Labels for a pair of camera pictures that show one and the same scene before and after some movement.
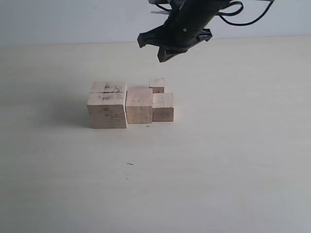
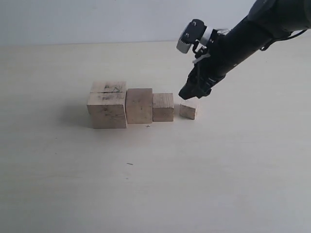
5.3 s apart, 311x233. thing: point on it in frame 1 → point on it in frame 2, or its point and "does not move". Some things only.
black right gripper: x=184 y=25 → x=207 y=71
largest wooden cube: x=107 y=105 does not move
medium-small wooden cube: x=163 y=109 does not move
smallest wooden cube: x=158 y=84 → x=187 y=111
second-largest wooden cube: x=139 y=106 does not move
